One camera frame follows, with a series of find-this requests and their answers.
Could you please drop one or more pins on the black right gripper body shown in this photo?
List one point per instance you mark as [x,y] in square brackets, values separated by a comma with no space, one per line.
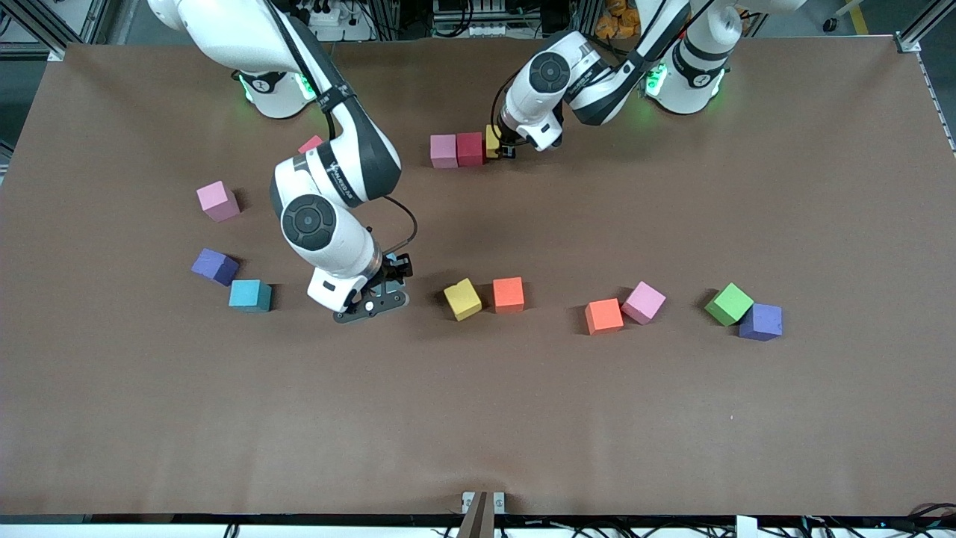
[393,268]

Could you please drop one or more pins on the yellow foam cube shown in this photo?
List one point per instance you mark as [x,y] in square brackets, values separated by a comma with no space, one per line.
[463,299]
[491,142]

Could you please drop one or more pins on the red foam cube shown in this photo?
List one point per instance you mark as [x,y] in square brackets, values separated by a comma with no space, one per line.
[310,143]
[470,148]

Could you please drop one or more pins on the pink foam cube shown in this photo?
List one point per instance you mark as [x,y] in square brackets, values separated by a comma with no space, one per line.
[444,149]
[218,201]
[644,302]

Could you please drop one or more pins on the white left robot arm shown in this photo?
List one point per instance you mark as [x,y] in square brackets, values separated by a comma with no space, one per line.
[523,104]

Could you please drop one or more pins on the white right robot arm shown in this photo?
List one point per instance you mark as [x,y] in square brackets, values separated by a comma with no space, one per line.
[336,246]

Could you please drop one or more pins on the white power strip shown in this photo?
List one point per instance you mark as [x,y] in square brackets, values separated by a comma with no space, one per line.
[489,31]
[326,16]

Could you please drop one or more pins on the orange foam cube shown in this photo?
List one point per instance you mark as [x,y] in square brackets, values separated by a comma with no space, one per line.
[603,316]
[508,294]

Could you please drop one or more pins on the orange snack bag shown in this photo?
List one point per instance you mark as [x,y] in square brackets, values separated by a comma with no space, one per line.
[616,22]

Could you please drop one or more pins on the purple foam cube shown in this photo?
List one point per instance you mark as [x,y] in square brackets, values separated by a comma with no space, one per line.
[760,322]
[215,267]

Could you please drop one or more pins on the green foam cube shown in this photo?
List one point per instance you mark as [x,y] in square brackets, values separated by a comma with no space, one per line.
[729,304]

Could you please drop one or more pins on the small black caster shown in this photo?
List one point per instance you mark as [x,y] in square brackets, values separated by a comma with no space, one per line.
[827,24]

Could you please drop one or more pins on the white metal bracket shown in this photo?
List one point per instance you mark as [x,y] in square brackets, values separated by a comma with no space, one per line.
[500,503]

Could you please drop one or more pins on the tan camera post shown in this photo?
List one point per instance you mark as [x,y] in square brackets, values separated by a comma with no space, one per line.
[478,523]

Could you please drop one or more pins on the aluminium frame profile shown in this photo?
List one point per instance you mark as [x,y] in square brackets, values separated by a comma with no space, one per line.
[915,37]
[52,46]

